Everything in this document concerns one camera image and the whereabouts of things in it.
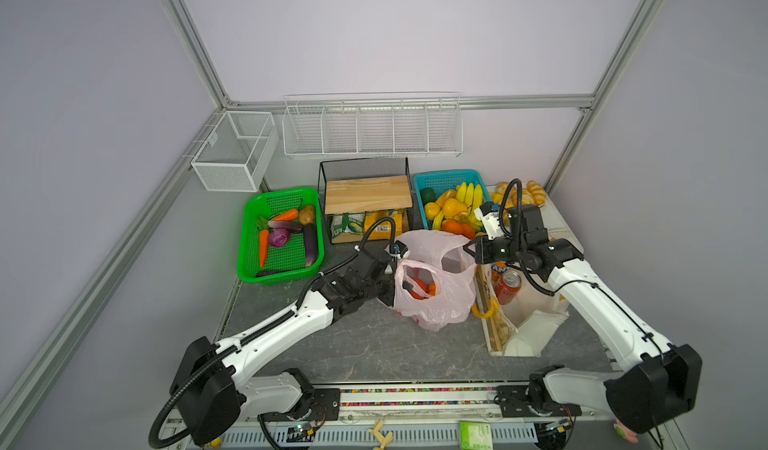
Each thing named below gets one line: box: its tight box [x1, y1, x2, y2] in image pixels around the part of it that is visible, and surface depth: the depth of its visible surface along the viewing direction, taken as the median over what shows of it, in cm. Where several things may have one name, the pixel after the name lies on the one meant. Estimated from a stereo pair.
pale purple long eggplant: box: [268, 220, 304, 232], surface depth 108 cm
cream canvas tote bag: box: [473, 263, 569, 357], surface depth 80 cm
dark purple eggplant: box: [303, 223, 318, 267], surface depth 103 cm
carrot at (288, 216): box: [271, 209, 299, 221], surface depth 113 cm
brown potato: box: [299, 205, 316, 225], surface depth 110 cm
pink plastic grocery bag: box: [394, 229, 478, 331], surface depth 72 cm
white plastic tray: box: [538, 187, 584, 254], surface depth 114 cm
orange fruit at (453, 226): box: [441, 220, 463, 235], surface depth 101 cm
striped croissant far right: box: [527, 180, 546, 206], surface depth 118 cm
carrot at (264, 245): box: [260, 230, 269, 269], surface depth 104 cm
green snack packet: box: [330, 213, 365, 238], surface depth 107 cm
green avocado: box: [420, 187, 437, 205], surface depth 115 cm
